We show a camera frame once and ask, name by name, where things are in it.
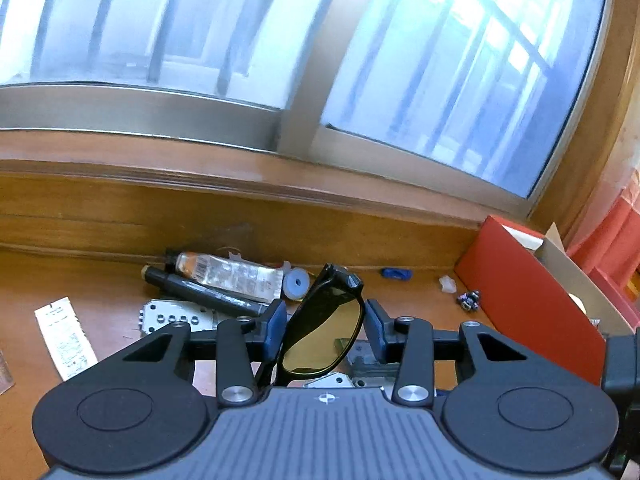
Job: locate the wooden window sill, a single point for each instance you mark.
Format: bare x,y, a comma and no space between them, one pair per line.
250,185

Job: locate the red cardboard box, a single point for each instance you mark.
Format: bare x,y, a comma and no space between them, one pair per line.
525,290

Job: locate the black marker pen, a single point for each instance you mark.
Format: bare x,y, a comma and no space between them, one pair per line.
210,295

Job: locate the orange silver tube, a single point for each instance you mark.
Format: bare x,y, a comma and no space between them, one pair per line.
230,275

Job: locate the white printed paper slip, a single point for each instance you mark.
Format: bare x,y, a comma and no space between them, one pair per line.
65,340

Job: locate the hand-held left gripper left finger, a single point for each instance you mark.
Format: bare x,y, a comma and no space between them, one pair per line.
276,332

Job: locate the light blue tape roll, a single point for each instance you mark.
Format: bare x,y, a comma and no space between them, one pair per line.
296,284

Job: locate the red curtain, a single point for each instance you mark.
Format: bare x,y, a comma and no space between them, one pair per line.
615,240

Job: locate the sliding glass window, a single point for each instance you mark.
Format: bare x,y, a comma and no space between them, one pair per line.
320,50

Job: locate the grey metal bracket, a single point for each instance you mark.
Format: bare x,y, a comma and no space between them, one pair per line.
367,365

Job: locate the small purple figure toy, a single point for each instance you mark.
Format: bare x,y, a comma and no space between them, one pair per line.
469,300

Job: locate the perforated metal plate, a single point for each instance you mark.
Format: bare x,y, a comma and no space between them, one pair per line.
175,317

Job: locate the small blue plastic piece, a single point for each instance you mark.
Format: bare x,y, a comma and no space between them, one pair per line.
396,274

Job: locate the wooden desktop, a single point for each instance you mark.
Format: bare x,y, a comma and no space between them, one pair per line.
115,287

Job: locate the black yellow-lens glasses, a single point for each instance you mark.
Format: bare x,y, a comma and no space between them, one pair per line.
320,340

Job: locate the clear plastic crystal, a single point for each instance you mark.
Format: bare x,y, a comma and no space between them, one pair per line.
448,284

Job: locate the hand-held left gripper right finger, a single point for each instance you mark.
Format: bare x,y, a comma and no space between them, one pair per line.
376,330

